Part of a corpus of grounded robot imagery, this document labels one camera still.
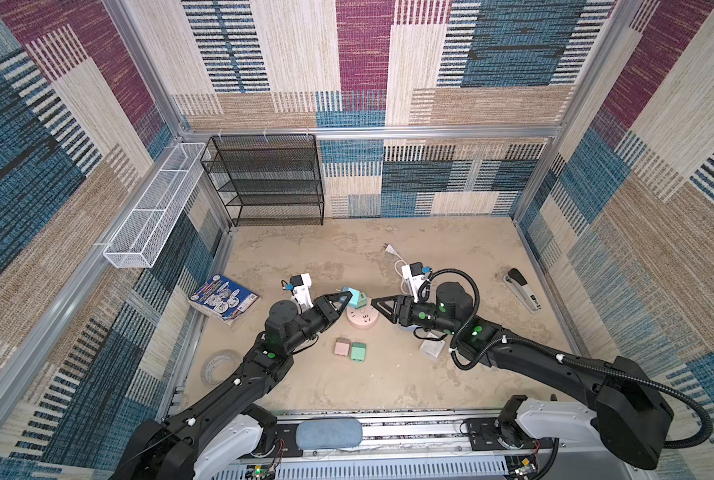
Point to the white wire mesh basket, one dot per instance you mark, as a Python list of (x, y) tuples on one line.
[(142, 236)]

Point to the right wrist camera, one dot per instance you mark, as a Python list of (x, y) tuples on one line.
[(416, 278)]

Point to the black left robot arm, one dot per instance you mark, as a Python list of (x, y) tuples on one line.
[(218, 428)]

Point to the blue illustrated box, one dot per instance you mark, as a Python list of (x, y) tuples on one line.
[(222, 298)]

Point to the blue-grey cushion pad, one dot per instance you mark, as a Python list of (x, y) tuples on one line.
[(329, 433)]

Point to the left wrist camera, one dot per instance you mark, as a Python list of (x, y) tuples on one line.
[(299, 288)]

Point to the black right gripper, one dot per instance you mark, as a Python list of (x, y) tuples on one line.
[(403, 304)]

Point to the white square adapter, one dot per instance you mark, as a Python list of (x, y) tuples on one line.
[(432, 349)]

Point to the pink round power strip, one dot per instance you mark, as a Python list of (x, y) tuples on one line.
[(362, 318)]

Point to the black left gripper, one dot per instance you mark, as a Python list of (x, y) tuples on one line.
[(323, 310)]

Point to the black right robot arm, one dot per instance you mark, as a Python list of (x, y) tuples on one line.
[(632, 415)]

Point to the grey tape roll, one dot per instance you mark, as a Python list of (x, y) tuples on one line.
[(219, 366)]

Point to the black and grey stapler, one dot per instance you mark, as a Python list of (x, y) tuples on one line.
[(518, 284)]

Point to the pink plug adapter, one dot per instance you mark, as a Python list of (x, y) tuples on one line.
[(342, 347)]

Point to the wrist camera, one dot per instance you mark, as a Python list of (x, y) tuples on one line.
[(299, 288), (416, 278)]

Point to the black wire mesh shelf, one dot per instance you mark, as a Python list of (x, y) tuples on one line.
[(267, 180)]

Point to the mint green plug adapter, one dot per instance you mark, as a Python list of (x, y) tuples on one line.
[(358, 298)]

